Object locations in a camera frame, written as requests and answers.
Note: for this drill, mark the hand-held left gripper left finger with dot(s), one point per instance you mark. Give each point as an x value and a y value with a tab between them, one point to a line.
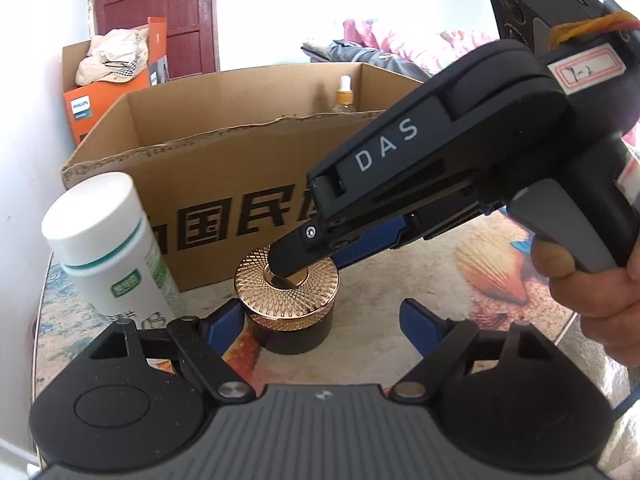
225	324

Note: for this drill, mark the large printed cardboard box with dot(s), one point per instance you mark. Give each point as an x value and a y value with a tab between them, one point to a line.
225	170

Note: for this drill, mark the seashell printed table mat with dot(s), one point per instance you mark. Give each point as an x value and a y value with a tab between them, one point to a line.
480	270

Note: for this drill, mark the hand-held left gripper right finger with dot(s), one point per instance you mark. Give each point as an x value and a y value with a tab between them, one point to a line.
417	322

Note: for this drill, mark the white pill bottle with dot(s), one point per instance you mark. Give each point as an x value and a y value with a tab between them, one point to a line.
110	245

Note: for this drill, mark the orange product box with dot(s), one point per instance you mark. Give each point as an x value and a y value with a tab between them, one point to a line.
107	105

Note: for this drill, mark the dark red wooden door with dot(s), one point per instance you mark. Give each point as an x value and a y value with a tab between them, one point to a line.
155	5

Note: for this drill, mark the person's right hand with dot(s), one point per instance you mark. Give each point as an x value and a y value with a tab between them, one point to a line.
600	305

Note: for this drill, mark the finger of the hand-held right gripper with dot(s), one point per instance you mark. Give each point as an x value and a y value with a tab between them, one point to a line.
300	249
370	245

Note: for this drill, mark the dark jar with gold lid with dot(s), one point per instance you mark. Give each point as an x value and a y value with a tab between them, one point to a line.
295	305

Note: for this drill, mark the small cardboard box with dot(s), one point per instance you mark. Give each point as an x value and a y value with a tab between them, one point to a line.
75	67

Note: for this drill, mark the green dropper bottle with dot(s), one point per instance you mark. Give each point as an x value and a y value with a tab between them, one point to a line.
344	97

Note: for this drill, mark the beige cap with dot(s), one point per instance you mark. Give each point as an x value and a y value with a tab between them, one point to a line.
112	57

